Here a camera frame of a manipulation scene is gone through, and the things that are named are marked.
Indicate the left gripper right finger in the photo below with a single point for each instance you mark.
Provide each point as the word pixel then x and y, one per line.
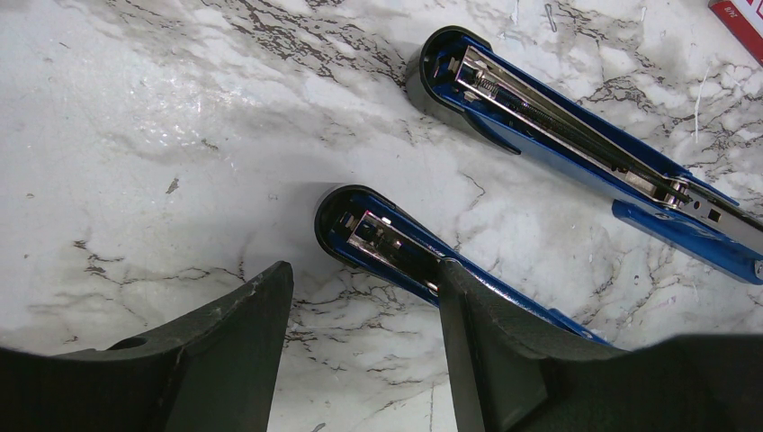
pixel 512 371

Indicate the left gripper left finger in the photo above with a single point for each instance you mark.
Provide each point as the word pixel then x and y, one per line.
pixel 212 369

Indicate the blue stapler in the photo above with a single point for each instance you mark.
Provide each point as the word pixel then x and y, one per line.
pixel 456 77

